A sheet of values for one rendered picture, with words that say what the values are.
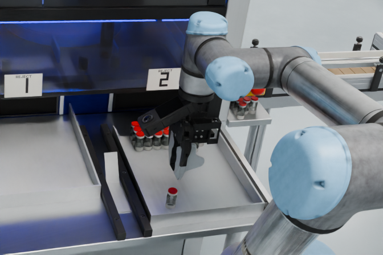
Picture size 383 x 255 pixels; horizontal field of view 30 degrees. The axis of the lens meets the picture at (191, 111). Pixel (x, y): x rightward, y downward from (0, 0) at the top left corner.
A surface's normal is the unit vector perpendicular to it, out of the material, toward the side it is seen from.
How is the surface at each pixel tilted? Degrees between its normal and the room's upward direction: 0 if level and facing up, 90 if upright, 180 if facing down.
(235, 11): 90
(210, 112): 90
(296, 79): 66
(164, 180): 0
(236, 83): 90
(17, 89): 90
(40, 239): 0
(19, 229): 0
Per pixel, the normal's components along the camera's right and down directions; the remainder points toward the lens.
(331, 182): 0.32, 0.16
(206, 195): 0.14, -0.85
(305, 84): -0.81, -0.33
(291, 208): -0.89, -0.01
